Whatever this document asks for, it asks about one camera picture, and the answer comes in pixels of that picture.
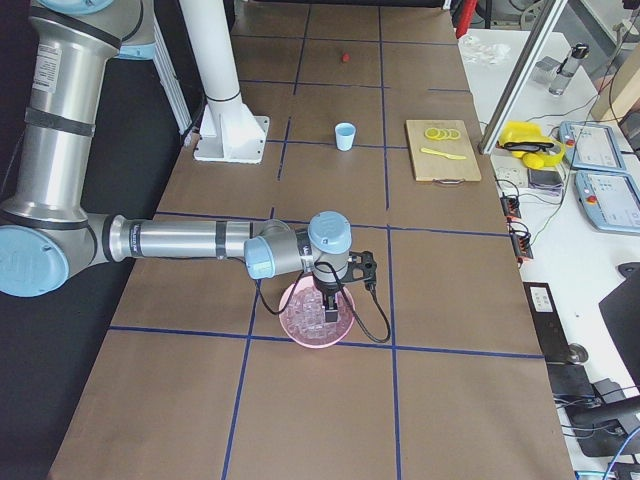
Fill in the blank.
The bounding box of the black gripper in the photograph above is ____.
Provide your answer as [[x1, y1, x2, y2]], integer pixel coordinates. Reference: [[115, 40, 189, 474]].
[[312, 274, 343, 323]]

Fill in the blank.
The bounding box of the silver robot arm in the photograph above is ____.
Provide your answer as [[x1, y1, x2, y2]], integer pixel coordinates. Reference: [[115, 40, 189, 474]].
[[1, 1, 351, 322]]

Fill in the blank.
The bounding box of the pile of clear ice cubes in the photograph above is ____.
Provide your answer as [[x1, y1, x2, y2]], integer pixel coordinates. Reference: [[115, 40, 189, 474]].
[[283, 285, 351, 342]]

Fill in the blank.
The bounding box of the light blue cup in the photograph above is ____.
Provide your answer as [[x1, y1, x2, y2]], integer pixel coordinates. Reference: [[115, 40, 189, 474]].
[[334, 122, 356, 151]]

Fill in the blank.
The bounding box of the pink bowl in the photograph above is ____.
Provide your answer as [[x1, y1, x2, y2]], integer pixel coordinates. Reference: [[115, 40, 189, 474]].
[[278, 277, 358, 350]]

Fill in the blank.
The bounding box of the wooden cutting board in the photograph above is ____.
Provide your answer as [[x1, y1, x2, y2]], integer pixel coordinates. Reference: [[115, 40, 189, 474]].
[[405, 120, 482, 184]]

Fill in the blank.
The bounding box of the yellow plastic knife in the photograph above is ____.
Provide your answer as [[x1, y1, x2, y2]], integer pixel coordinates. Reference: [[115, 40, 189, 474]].
[[420, 147, 467, 160]]

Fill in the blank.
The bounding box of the purple grey pouch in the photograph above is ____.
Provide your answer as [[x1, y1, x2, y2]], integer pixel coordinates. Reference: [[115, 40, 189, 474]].
[[528, 169, 564, 191]]

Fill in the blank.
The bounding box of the yellow cloth bag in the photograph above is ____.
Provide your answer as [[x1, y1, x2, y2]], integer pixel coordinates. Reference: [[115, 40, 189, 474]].
[[498, 121, 566, 170]]

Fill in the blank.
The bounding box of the black monitor stand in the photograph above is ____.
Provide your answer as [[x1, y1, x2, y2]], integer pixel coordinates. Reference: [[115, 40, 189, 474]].
[[567, 262, 639, 458]]

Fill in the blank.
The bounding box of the crumpled clear plastic wrap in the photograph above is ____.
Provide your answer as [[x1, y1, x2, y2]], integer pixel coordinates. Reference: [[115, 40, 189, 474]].
[[458, 36, 511, 66]]

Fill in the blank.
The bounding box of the teach pendant near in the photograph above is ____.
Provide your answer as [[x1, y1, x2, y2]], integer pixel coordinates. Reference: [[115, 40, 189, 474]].
[[574, 170, 639, 235]]

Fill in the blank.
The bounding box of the teach pendant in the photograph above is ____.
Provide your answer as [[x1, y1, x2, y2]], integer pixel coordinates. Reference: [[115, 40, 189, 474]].
[[574, 170, 639, 235], [558, 121, 627, 173]]

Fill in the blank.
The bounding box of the teach pendant far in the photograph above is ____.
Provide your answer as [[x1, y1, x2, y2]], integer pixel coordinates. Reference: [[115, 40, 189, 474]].
[[558, 121, 627, 173]]

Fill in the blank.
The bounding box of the clear water bottle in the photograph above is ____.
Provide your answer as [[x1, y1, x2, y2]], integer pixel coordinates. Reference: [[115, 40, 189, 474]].
[[548, 43, 590, 96]]

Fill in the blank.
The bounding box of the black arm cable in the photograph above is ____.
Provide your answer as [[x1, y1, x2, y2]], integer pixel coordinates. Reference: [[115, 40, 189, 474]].
[[255, 249, 392, 344]]

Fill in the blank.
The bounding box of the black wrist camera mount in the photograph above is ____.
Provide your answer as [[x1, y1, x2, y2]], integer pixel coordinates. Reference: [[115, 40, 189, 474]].
[[342, 250, 377, 292]]

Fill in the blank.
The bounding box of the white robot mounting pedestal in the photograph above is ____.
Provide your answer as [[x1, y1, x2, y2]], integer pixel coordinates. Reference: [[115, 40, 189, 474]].
[[180, 0, 270, 164]]

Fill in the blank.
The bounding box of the white wall socket plate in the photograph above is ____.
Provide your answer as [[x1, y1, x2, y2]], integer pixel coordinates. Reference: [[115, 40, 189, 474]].
[[495, 166, 529, 188]]

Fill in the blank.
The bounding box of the aluminium frame post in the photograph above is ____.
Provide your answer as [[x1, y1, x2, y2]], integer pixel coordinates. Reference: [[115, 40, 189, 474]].
[[478, 0, 568, 155]]

